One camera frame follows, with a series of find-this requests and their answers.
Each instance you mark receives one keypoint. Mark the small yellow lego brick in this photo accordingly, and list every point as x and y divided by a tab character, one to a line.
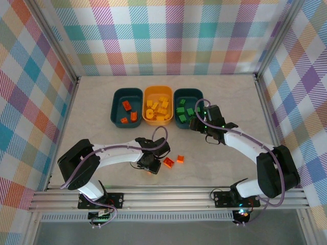
167	116

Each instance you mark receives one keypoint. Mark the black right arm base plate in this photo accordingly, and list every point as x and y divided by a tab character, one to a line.
222	199

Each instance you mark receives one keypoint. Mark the wide aluminium frame rail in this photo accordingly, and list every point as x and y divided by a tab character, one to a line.
166	199

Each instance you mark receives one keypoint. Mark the short aluminium frame leg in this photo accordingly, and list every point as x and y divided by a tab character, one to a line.
306	229
30	229

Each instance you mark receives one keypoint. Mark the aluminium table side rail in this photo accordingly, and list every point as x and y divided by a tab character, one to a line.
265	102
68	109

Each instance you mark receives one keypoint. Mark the teal plastic container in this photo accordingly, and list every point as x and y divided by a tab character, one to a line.
117	102
191	98

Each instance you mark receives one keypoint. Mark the plaid fabric backdrop panel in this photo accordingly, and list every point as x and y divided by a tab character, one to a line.
166	38
306	102
20	102

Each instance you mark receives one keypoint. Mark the yellow plastic container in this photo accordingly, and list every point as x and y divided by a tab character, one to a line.
153	95

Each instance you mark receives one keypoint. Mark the long yellow lego brick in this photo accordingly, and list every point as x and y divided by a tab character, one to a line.
161	110

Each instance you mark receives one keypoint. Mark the small orange lego brick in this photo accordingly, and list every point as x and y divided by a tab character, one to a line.
181	158

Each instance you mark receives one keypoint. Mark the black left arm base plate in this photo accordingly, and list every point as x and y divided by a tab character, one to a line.
117	200

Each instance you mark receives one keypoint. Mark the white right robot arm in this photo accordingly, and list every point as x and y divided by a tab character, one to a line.
242	145

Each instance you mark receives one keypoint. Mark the orange curved lego brick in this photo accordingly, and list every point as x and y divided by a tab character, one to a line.
134	115

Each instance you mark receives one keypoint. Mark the aluminium frame post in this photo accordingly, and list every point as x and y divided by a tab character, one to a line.
277	38
56	38

